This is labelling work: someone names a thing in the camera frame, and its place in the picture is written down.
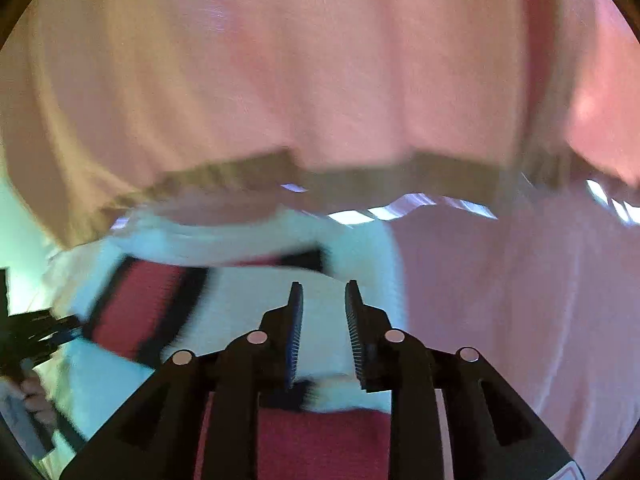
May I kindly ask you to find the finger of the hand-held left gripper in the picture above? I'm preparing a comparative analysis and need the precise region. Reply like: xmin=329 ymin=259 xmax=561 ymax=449
xmin=47 ymin=314 xmax=84 ymax=349

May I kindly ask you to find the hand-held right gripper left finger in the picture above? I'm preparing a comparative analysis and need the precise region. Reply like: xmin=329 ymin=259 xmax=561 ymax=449
xmin=60 ymin=281 xmax=305 ymax=480

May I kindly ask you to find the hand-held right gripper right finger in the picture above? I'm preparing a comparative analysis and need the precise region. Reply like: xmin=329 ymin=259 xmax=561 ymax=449
xmin=344 ymin=280 xmax=587 ymax=480

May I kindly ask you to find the white and red garment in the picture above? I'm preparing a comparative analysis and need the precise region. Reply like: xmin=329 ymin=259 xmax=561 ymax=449
xmin=42 ymin=205 xmax=407 ymax=480

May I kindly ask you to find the person's left hand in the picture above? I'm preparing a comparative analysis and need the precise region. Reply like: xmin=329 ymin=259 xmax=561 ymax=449
xmin=19 ymin=376 xmax=59 ymax=430

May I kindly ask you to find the pink bed sheet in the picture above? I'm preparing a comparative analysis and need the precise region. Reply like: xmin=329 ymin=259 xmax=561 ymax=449
xmin=387 ymin=180 xmax=640 ymax=476

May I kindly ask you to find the pink cloth with tan hem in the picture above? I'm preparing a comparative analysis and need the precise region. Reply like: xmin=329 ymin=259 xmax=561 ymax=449
xmin=0 ymin=0 xmax=640 ymax=251

